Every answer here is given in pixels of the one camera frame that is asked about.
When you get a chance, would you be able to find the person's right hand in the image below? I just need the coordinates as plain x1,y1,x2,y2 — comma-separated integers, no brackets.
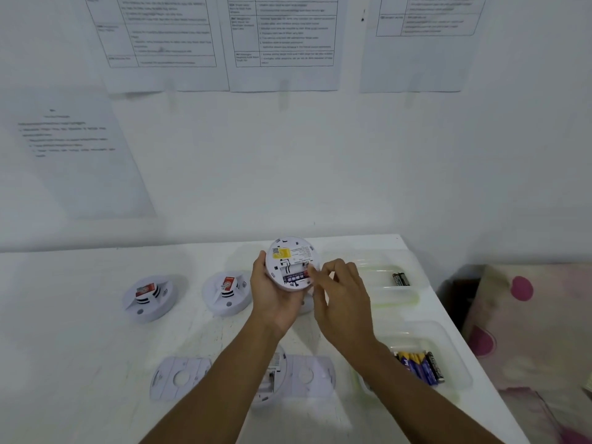
307,258,378,362

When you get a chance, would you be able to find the person's left hand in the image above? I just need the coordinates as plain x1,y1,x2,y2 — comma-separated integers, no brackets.
249,252,307,341

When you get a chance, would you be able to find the white smoke detector yellow label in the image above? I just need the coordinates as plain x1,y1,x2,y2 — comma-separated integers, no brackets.
265,236,322,293

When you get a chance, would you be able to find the person's right forearm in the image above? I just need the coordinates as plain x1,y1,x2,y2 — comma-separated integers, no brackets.
339,338,506,444

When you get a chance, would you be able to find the person's left forearm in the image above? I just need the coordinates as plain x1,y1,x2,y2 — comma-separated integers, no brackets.
138,315,290,444

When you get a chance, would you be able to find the white smoke detector red sticker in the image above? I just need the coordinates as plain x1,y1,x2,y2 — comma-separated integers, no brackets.
202,272,253,318
122,276,175,324

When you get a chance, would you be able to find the small clear plastic tray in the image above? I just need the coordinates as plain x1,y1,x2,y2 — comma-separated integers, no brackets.
351,261,421,311

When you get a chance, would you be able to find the white round mounting plate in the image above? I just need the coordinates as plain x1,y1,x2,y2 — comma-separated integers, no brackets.
149,357,214,402
282,355,335,397

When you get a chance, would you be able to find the large clear plastic tray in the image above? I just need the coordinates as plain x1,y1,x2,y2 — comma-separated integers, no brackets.
357,321,473,405

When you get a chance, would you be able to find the printed text paper sheet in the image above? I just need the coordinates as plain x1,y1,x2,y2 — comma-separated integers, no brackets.
0,84,157,222

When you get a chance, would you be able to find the printed table paper sheet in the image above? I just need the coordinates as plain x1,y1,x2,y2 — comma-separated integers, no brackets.
359,0,489,94
83,0,230,94
226,0,341,93

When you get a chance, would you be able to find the pink spotted cream bedding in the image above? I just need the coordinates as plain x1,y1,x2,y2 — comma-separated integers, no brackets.
462,264,592,444

